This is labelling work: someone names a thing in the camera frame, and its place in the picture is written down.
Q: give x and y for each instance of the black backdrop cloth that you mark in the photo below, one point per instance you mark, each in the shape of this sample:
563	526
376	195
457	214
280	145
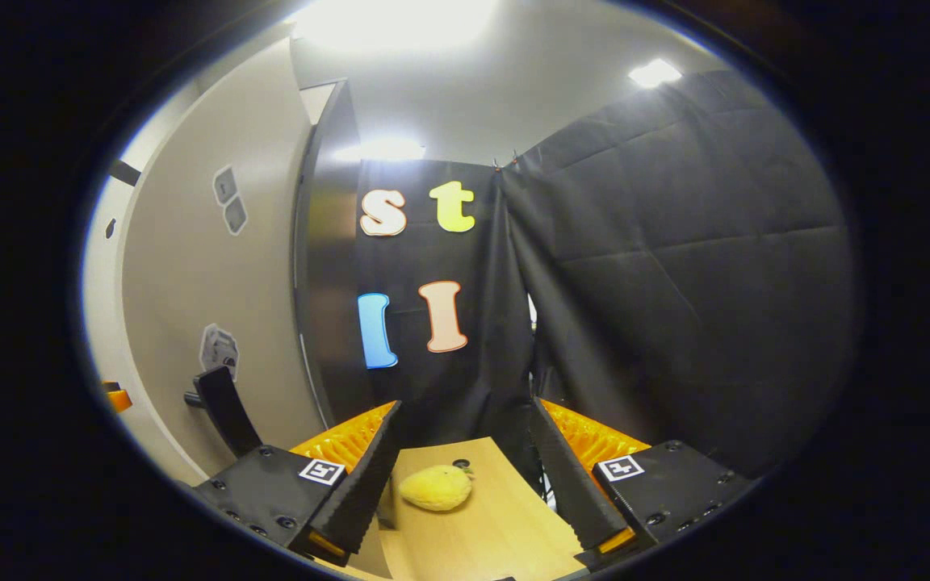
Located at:
675	282

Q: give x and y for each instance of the ceiling light panel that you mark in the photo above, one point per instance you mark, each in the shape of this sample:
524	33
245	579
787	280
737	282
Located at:
655	73
392	22

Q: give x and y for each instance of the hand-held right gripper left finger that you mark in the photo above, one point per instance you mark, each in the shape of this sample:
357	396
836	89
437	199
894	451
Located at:
368	484

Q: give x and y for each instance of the white shoe cabinet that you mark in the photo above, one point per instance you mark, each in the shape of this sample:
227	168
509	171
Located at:
336	242

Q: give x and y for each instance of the white shoe cabinet door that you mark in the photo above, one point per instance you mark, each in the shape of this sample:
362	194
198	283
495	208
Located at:
223	274

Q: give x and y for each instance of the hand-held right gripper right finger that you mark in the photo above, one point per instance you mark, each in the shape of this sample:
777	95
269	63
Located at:
566	492

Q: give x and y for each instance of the yellow plush toy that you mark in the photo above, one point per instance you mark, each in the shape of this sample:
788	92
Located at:
437	488

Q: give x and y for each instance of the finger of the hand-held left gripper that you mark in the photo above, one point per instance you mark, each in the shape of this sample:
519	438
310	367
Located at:
118	398

